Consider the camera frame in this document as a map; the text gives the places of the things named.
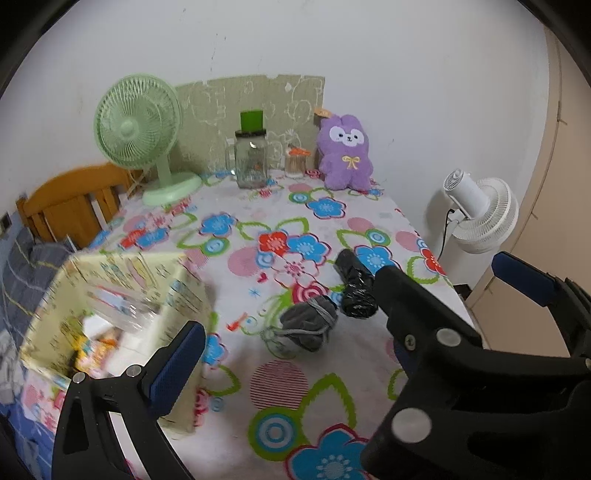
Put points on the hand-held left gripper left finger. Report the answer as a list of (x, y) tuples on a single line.
[(175, 367)]

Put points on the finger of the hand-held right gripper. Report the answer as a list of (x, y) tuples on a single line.
[(429, 318), (524, 277)]

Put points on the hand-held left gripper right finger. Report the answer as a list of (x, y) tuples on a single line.
[(400, 360)]

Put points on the cartoon print storage box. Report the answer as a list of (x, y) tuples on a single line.
[(180, 300)]

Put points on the yellow cartoon snack packet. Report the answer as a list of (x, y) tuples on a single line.
[(94, 353)]

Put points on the black plastic bag roll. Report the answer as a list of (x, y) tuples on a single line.
[(353, 286)]

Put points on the pink wet wipes pack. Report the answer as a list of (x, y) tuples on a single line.
[(113, 300)]

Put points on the white standing fan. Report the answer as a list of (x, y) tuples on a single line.
[(485, 217)]

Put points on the beige door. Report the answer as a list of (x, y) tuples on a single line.
[(554, 207)]

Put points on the grey sock bundle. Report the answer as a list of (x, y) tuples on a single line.
[(307, 323)]

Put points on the floral tablecloth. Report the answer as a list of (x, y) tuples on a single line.
[(295, 217)]

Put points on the blue checked bedsheet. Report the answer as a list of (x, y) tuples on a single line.
[(18, 429)]

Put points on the grey plaid pillow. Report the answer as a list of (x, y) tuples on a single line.
[(27, 272)]

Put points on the purple plush bunny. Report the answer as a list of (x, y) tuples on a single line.
[(345, 161)]

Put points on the wooden bed headboard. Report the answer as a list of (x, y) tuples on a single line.
[(69, 203)]

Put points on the small jar with orange lid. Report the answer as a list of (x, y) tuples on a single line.
[(295, 164)]

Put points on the glass jar with green lid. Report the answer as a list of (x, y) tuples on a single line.
[(251, 161)]

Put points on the green desk fan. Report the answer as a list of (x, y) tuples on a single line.
[(134, 122)]

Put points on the wall socket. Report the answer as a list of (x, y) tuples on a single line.
[(5, 222)]

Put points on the green patterned wall panel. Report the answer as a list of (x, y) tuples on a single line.
[(207, 106)]

